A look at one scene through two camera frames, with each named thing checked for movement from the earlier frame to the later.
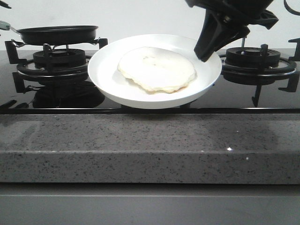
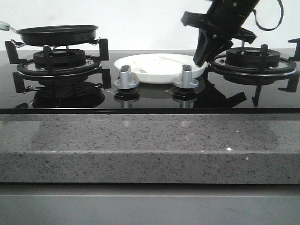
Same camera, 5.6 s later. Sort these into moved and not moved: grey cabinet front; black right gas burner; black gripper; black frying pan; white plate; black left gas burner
Moved: black gripper; white plate
Not moved: black right gas burner; black frying pan; grey cabinet front; black left gas burner
